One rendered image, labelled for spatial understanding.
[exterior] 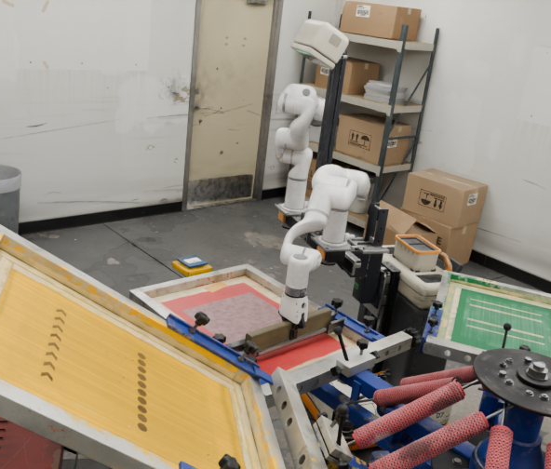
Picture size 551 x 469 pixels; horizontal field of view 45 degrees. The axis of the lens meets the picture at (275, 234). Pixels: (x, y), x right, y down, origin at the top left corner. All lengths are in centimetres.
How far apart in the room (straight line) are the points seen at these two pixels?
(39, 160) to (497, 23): 398
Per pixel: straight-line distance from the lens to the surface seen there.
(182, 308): 255
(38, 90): 559
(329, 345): 242
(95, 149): 589
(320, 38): 274
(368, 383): 208
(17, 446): 166
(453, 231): 591
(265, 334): 222
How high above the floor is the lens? 212
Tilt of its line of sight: 20 degrees down
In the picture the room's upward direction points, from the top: 7 degrees clockwise
